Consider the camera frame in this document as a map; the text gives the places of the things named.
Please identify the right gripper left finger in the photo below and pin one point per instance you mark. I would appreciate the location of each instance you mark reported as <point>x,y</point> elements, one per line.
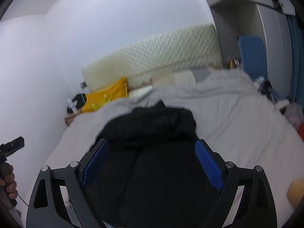
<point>46,206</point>

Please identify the white spray bottle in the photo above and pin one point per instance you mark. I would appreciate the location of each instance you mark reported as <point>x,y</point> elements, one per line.
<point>71,107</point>

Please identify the grey bed cover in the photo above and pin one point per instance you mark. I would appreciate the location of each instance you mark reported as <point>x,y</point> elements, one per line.
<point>235,120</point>

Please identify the black bag on nightstand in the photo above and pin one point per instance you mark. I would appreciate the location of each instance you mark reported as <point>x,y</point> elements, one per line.
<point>79,100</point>

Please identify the person left hand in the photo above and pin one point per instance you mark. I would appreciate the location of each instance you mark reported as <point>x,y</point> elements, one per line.
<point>9,183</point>

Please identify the cream quilted headboard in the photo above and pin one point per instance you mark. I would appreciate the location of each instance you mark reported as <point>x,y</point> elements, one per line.
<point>189,47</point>

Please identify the blue curtain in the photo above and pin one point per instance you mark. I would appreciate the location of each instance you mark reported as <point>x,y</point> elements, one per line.
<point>296,34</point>

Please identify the wall power socket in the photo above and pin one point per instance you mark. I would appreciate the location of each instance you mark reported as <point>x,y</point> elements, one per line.
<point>83,85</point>

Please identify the grey white wardrobe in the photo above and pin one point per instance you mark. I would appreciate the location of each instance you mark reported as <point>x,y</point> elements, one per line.
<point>266,19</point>

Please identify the wooden nightstand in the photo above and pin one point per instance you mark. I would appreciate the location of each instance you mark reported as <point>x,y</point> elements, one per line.
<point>70,117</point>

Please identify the black puffer jacket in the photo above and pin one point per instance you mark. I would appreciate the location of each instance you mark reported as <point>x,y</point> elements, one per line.
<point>152,177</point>

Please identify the blue chair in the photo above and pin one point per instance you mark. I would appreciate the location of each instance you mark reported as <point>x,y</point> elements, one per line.
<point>253,56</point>

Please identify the yellow round object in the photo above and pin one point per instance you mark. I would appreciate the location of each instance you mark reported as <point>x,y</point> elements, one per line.
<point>295,192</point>

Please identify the patchwork pastel pillow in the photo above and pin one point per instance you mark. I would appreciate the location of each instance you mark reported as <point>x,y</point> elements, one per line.
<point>188,76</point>

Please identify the items on dresser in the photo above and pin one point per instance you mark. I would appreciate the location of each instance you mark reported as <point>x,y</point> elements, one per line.
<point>233,63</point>

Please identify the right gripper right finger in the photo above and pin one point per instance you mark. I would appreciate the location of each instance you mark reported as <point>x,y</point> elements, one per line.
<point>257,206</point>

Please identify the clear plastic bag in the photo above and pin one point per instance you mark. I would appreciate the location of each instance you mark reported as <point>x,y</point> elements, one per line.
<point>294,114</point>

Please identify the yellow crown pillow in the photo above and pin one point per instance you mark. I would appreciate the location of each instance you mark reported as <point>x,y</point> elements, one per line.
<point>103,96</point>

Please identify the red object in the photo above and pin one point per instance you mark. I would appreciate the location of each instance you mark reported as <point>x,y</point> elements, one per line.
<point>301,131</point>

